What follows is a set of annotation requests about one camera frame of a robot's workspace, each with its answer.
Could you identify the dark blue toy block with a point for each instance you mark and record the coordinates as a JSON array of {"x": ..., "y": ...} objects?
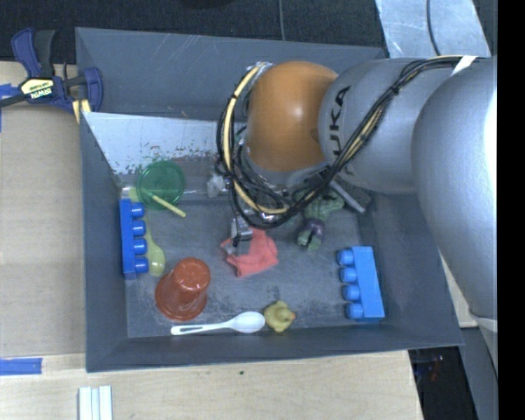
[{"x": 128, "y": 239}]

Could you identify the green toy figure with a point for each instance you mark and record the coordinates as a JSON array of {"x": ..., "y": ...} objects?
[{"x": 315, "y": 232}]

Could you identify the red-orange plastic cup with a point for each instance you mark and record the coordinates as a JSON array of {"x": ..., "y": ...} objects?
[{"x": 184, "y": 289}]

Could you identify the clear green plastic cup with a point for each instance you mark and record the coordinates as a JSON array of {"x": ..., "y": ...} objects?
[{"x": 157, "y": 182}]

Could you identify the light blue toy block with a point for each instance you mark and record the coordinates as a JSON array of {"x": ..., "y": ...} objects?
[{"x": 367, "y": 282}]

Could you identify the yellow rubber duck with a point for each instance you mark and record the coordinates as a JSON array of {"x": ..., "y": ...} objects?
[{"x": 279, "y": 317}]

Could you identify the yellow stick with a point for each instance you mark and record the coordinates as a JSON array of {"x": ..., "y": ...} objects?
[{"x": 170, "y": 207}]

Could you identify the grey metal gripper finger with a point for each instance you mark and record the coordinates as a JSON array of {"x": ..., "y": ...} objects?
[
  {"x": 234, "y": 245},
  {"x": 245, "y": 247}
]

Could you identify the white plastic spoon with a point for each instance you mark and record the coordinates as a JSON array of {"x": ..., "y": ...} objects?
[{"x": 245, "y": 322}]

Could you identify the grey metal bin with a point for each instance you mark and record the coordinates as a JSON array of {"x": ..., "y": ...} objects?
[{"x": 315, "y": 278}]

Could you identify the pale wood board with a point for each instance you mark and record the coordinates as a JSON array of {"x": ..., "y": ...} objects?
[{"x": 39, "y": 234}]

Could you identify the red cloth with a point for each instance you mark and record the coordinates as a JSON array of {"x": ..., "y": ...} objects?
[{"x": 258, "y": 256}]

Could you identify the grey flat bar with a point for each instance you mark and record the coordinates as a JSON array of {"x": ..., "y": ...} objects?
[{"x": 354, "y": 199}]

